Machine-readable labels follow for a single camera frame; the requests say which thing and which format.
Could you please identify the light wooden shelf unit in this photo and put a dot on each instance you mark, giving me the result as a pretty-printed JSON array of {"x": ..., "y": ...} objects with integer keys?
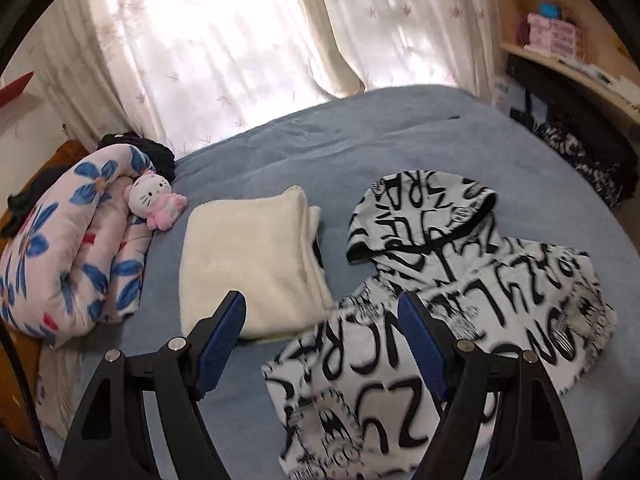
[{"x": 607, "y": 74}]

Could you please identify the black white patterned clothes pile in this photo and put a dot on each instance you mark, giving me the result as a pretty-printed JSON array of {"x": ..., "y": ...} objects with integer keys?
[{"x": 558, "y": 113}]

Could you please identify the sheer white floral curtain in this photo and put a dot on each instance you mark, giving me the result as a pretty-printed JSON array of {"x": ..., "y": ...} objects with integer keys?
[{"x": 189, "y": 73}]

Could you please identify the black garment behind quilt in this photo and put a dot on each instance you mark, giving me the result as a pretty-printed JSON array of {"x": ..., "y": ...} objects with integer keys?
[{"x": 162, "y": 158}]

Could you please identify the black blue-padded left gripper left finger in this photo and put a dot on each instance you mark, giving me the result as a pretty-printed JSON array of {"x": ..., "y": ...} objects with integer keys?
[{"x": 131, "y": 401}]

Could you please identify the pink white kitty plush toy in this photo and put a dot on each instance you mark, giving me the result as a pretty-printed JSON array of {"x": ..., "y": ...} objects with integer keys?
[{"x": 151, "y": 199}]

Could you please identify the folded cream fleece garment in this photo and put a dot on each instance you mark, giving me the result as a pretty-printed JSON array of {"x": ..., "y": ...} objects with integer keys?
[{"x": 262, "y": 248}]

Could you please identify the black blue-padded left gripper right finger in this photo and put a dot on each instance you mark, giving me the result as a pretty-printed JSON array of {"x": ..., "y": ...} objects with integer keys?
[{"x": 530, "y": 436}]

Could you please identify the white black graffiti print hoodie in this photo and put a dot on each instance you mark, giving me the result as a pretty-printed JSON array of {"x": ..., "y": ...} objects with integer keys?
[{"x": 348, "y": 391}]

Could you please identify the teal object on pink box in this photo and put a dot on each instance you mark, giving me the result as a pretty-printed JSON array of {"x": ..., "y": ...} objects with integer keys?
[{"x": 550, "y": 10}]

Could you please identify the pink box on shelf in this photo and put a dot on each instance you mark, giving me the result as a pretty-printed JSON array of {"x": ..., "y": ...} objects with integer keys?
[{"x": 559, "y": 38}]

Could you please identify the white blue floral quilt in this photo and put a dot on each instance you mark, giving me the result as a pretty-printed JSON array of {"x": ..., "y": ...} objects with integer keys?
[{"x": 79, "y": 259}]

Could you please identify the folded black garment under cream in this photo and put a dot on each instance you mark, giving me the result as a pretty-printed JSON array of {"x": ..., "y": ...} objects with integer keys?
[{"x": 317, "y": 255}]

